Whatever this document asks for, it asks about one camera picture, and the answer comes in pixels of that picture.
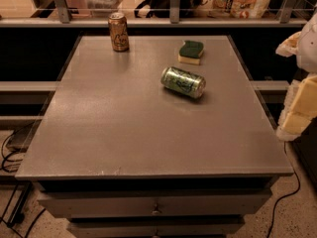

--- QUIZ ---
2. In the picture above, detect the grey metal railing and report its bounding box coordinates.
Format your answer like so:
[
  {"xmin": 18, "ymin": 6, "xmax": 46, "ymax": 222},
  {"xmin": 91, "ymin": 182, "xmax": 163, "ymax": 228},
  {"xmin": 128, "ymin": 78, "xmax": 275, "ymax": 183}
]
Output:
[{"xmin": 0, "ymin": 0, "xmax": 316, "ymax": 29}]

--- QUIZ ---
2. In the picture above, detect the grey drawer cabinet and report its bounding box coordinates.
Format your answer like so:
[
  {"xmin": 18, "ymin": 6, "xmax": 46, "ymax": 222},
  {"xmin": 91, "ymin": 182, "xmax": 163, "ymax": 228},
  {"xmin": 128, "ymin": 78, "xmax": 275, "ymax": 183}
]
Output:
[{"xmin": 17, "ymin": 36, "xmax": 292, "ymax": 223}]

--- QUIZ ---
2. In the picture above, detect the black cables left floor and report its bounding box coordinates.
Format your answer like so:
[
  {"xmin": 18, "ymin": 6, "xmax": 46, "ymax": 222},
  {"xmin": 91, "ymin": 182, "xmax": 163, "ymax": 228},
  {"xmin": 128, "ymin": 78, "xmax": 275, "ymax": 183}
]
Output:
[{"xmin": 0, "ymin": 122, "xmax": 48, "ymax": 238}]

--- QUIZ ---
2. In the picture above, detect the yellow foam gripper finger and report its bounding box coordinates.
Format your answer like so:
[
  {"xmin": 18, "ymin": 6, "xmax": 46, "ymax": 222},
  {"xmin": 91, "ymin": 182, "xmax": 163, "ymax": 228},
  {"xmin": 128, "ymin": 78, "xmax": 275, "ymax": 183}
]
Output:
[{"xmin": 290, "ymin": 75, "xmax": 317, "ymax": 131}]

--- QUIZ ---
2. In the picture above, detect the gold upright soda can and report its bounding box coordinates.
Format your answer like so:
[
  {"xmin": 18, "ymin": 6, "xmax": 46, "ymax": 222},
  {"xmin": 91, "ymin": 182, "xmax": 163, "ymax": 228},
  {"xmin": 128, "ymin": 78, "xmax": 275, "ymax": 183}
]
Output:
[{"xmin": 108, "ymin": 12, "xmax": 129, "ymax": 52}]

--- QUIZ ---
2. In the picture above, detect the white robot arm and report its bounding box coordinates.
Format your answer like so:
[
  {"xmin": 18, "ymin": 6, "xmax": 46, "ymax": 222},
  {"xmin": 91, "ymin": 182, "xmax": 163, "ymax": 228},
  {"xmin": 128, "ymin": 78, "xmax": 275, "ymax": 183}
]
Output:
[{"xmin": 275, "ymin": 14, "xmax": 317, "ymax": 142}]

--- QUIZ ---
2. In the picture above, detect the green and yellow sponge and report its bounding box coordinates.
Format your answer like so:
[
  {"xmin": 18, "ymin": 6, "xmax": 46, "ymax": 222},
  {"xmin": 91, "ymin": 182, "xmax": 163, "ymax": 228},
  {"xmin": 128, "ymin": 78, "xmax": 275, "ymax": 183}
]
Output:
[{"xmin": 178, "ymin": 40, "xmax": 204, "ymax": 65}]

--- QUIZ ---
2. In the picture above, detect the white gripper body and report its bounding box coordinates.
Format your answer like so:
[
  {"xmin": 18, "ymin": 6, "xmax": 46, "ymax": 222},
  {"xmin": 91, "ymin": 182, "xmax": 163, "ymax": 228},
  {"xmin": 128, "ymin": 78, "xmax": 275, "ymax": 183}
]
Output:
[{"xmin": 276, "ymin": 80, "xmax": 306, "ymax": 142}]

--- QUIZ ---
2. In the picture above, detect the green soda can lying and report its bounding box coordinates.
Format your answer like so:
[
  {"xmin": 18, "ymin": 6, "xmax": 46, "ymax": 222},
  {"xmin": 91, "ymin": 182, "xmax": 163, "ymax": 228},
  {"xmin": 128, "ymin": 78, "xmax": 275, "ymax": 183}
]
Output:
[{"xmin": 160, "ymin": 66, "xmax": 206, "ymax": 99}]

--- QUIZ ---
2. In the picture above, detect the upper drawer with knob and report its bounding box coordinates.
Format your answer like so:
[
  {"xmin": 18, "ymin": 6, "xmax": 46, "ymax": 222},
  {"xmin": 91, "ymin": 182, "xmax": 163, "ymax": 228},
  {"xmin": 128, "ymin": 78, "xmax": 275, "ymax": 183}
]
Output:
[{"xmin": 38, "ymin": 189, "xmax": 271, "ymax": 218}]

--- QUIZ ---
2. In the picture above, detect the clear plastic container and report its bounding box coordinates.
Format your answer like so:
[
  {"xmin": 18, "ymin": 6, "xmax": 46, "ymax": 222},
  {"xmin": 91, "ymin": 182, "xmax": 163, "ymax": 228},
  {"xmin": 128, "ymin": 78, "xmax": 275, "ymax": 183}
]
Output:
[{"xmin": 85, "ymin": 0, "xmax": 122, "ymax": 17}]

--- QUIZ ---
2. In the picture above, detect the black cable right floor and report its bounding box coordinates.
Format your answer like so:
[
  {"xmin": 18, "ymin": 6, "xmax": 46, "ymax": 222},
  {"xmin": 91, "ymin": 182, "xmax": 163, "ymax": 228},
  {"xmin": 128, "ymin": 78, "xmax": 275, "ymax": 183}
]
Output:
[{"xmin": 265, "ymin": 142, "xmax": 302, "ymax": 238}]

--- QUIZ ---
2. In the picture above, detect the black bag behind railing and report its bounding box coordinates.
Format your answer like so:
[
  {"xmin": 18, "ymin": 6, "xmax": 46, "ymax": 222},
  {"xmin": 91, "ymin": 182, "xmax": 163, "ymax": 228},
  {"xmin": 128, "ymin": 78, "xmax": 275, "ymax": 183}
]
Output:
[{"xmin": 134, "ymin": 0, "xmax": 209, "ymax": 18}]

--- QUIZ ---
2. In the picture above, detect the drawer with knob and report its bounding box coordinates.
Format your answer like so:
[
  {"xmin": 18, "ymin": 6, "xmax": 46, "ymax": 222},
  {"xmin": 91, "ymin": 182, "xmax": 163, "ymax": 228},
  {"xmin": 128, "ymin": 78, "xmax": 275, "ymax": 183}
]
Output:
[
  {"xmin": 38, "ymin": 189, "xmax": 271, "ymax": 218},
  {"xmin": 67, "ymin": 218, "xmax": 245, "ymax": 238}
]

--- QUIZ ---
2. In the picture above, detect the lower drawer with knob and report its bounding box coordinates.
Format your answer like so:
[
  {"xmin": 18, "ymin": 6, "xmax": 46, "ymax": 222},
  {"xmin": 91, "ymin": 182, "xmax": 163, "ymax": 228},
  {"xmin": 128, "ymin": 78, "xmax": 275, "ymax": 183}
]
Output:
[{"xmin": 67, "ymin": 218, "xmax": 245, "ymax": 238}]

